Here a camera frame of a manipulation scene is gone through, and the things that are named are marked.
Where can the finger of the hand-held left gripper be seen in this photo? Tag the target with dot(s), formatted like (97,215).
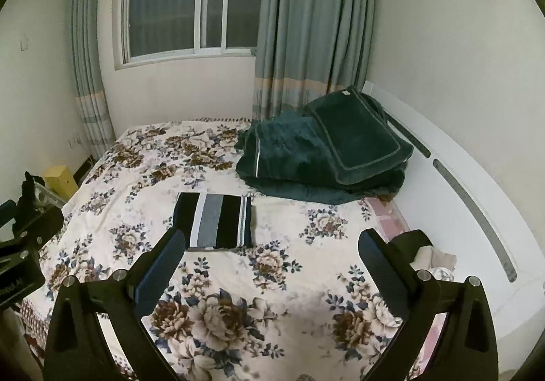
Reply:
(6,217)
(40,225)

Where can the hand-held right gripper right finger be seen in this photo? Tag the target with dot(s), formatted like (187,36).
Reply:
(381,276)

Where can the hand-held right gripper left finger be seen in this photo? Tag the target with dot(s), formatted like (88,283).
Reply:
(157,274)

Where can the black striped garment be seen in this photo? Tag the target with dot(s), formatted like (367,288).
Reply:
(213,221)

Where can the yellow box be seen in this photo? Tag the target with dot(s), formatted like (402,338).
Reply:
(59,180)

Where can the white cloth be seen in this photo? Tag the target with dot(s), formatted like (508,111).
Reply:
(438,261)

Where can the pink checked mattress cover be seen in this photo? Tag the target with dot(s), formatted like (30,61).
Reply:
(383,215)

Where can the floral bedsheet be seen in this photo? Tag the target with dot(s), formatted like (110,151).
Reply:
(221,270)

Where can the white headboard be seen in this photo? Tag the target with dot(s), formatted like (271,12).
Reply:
(460,210)

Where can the dark green pillow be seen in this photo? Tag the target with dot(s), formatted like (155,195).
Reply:
(362,138)

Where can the dark green blanket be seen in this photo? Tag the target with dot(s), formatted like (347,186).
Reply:
(285,151)

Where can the narrow grey-green curtain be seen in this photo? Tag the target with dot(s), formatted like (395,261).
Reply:
(87,65)

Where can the white framed window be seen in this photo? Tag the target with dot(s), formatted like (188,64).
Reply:
(170,2)

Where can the wide grey-green curtain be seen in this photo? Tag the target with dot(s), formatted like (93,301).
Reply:
(315,23)

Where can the white wall socket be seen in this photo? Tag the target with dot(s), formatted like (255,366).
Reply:
(75,141)

